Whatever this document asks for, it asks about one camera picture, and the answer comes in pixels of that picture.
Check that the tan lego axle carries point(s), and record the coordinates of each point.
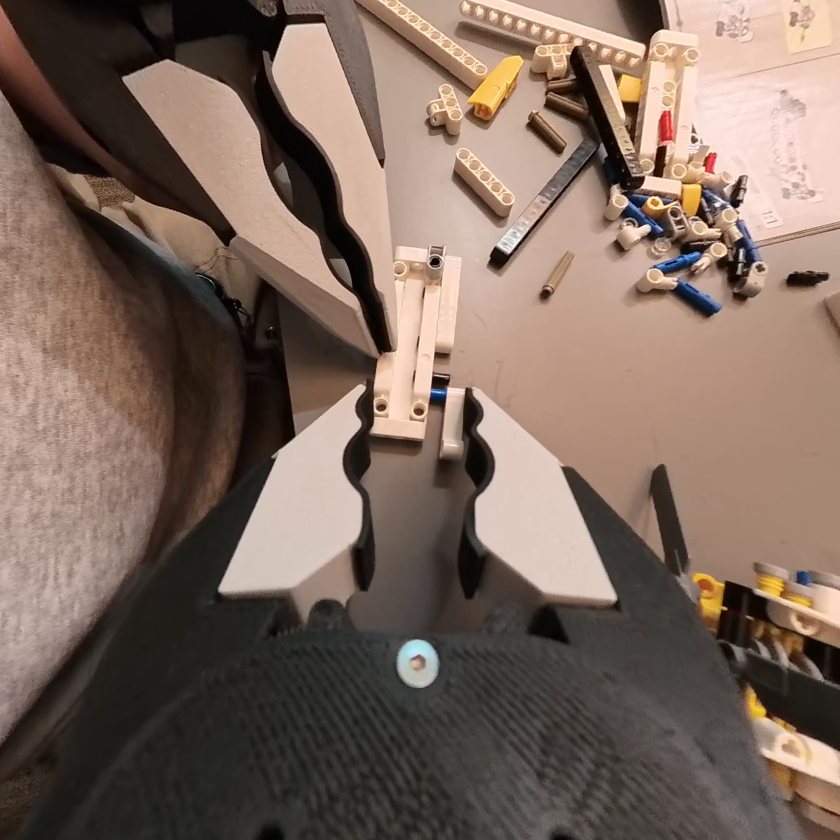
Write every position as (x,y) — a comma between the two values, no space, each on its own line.
(565,105)
(547,131)
(558,274)

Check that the lego helicopter model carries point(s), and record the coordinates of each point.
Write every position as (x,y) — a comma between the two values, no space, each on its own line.
(787,623)

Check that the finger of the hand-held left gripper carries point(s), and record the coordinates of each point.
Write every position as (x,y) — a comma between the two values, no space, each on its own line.
(351,170)
(216,164)

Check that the white lego cross block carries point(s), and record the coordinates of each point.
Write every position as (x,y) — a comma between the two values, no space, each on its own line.
(551,58)
(446,108)

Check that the white lego panel assembly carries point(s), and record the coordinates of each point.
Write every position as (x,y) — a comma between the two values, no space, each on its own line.
(400,420)

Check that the thin black lego beam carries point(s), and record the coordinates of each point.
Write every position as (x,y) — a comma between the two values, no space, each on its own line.
(544,200)

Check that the yellow lego panel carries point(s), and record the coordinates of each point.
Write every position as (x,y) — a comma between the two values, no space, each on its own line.
(495,88)

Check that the open instruction booklet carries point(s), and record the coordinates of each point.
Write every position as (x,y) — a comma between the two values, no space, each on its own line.
(774,131)

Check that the white lego frame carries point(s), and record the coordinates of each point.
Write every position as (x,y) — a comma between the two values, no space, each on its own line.
(656,98)

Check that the thick black lego beam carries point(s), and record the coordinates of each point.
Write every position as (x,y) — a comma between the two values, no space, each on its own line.
(607,111)

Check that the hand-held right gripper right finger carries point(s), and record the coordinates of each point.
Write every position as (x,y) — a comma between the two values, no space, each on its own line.
(544,531)

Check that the long white lego beam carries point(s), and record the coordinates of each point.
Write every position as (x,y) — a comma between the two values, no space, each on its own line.
(426,43)
(558,33)

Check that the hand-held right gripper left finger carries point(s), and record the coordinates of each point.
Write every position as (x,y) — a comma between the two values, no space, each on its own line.
(295,531)

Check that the black lego pin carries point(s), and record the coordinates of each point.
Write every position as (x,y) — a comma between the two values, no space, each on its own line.
(807,277)

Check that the pile of small lego pieces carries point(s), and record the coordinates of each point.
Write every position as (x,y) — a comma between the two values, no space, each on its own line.
(695,229)

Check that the short white lego beam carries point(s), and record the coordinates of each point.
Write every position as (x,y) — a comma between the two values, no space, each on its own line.
(482,182)

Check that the small white lego liftarm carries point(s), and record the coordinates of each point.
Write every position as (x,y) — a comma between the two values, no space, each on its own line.
(455,426)

